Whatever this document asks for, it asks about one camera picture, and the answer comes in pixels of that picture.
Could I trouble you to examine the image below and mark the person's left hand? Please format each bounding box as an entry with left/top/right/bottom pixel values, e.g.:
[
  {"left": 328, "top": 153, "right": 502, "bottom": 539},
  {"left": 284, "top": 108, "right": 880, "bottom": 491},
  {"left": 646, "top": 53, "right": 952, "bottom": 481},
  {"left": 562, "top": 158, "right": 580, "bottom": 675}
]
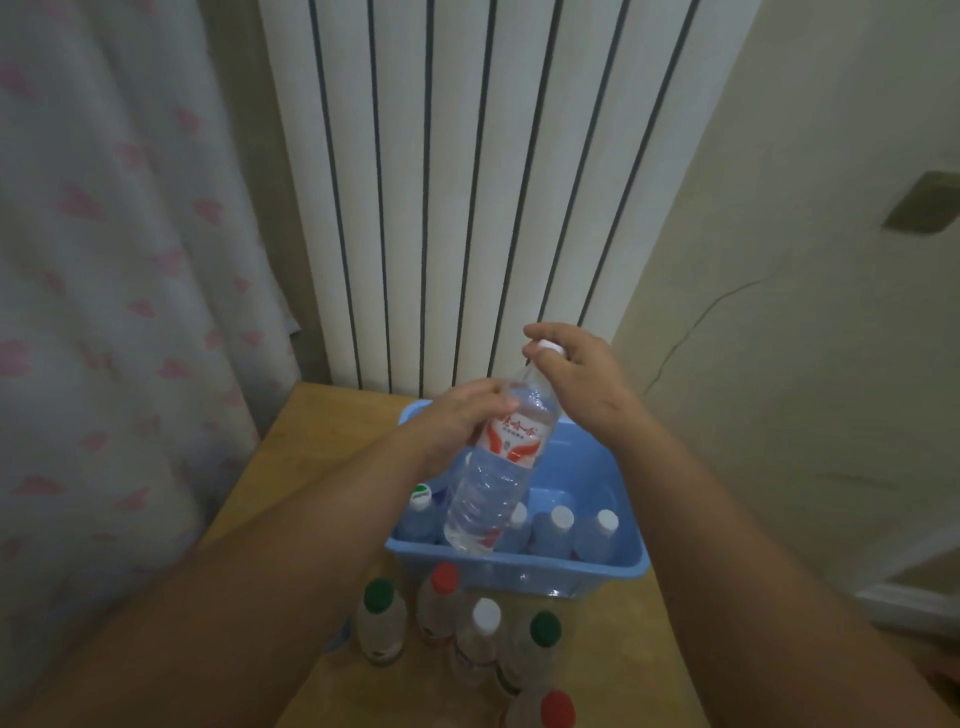
[{"left": 408, "top": 377, "right": 520, "bottom": 474}]

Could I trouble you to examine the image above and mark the person's right hand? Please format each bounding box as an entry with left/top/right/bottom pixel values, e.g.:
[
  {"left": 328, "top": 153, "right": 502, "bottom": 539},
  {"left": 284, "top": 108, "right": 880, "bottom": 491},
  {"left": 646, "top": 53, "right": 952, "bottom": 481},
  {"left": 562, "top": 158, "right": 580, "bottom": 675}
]
[{"left": 522, "top": 322, "right": 645, "bottom": 445}]

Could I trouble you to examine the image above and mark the white cap red label bottle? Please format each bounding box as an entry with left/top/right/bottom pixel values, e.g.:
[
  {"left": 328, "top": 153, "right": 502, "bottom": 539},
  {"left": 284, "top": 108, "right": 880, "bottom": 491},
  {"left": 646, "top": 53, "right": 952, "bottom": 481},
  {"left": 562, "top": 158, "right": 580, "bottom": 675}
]
[{"left": 442, "top": 338, "right": 568, "bottom": 556}]

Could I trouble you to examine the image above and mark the blue plastic bin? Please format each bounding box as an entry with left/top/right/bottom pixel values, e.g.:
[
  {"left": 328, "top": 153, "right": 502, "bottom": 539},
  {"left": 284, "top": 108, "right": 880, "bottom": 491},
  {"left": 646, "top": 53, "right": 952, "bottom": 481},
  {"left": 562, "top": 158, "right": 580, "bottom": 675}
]
[{"left": 384, "top": 398, "right": 651, "bottom": 599}]

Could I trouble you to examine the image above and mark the tall bottle with white cap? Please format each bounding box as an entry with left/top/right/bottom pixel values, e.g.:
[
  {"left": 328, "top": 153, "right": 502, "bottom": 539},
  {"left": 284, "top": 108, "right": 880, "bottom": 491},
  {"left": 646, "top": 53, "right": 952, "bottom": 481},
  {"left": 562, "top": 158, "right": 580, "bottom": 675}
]
[
  {"left": 530, "top": 504, "right": 577, "bottom": 560},
  {"left": 498, "top": 502, "right": 532, "bottom": 555}
]

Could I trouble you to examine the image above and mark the group of plastic water bottles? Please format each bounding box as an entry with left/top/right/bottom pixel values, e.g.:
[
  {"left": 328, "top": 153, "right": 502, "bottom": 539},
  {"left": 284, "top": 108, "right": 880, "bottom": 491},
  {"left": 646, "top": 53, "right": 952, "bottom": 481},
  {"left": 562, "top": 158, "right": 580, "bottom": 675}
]
[{"left": 329, "top": 562, "right": 579, "bottom": 728}]

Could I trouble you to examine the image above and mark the person's left forearm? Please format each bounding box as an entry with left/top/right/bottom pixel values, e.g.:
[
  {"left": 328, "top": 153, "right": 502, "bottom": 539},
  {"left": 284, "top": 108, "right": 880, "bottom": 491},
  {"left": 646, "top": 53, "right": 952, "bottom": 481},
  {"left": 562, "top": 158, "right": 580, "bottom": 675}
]
[{"left": 22, "top": 427, "right": 444, "bottom": 728}]

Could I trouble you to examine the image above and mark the person's right forearm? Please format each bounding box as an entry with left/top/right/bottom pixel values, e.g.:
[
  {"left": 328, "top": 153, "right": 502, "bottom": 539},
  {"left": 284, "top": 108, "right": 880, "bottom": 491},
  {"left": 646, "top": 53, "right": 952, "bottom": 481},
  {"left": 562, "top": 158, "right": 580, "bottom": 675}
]
[{"left": 611, "top": 412, "right": 960, "bottom": 728}]

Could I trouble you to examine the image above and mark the wooden table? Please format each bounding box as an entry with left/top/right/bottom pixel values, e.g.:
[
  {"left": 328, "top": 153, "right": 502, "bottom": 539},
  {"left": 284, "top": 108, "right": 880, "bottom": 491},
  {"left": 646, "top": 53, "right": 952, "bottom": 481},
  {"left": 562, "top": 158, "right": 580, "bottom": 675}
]
[{"left": 198, "top": 382, "right": 710, "bottom": 728}]

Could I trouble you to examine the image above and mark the white ribbed radiator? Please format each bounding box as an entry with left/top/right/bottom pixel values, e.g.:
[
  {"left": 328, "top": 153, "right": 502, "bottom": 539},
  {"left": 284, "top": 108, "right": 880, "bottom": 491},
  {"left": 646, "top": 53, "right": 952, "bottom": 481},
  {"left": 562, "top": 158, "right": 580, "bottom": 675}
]
[{"left": 258, "top": 0, "right": 763, "bottom": 400}]

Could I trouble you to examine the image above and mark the pink heart print curtain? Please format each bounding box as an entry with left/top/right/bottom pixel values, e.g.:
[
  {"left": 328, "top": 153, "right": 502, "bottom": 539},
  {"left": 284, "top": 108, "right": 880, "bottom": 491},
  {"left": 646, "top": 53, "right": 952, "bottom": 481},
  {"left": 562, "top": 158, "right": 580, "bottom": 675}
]
[{"left": 0, "top": 0, "right": 301, "bottom": 706}]

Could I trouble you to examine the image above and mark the grey wall plate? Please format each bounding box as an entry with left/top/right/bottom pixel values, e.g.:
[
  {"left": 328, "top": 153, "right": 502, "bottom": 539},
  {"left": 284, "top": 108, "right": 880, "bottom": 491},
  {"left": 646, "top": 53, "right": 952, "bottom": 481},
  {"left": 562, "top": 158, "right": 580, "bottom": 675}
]
[{"left": 882, "top": 170, "right": 960, "bottom": 238}]

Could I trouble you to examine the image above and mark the white door frame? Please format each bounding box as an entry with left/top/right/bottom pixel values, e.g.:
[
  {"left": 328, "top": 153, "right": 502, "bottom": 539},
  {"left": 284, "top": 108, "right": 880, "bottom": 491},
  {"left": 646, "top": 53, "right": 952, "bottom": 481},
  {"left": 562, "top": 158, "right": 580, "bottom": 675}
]
[{"left": 851, "top": 517, "right": 960, "bottom": 639}]

